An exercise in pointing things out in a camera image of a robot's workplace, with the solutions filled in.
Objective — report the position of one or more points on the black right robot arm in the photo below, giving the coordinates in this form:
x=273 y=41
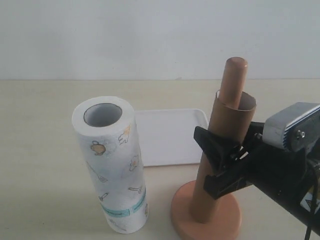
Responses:
x=285 y=176

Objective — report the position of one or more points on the brown cardboard tube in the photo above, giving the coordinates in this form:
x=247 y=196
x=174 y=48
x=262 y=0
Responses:
x=230 y=118

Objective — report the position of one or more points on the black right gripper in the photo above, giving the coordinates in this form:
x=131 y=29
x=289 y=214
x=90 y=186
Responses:
x=235 y=169

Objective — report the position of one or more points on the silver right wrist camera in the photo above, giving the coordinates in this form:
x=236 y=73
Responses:
x=293 y=128

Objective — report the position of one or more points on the white printed paper towel roll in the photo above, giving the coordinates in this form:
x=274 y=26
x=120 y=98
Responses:
x=107 y=134

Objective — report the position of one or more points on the white rectangular plastic tray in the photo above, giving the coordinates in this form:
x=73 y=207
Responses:
x=166 y=136

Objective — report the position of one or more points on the wooden paper towel holder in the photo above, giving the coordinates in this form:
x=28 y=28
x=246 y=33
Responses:
x=227 y=219

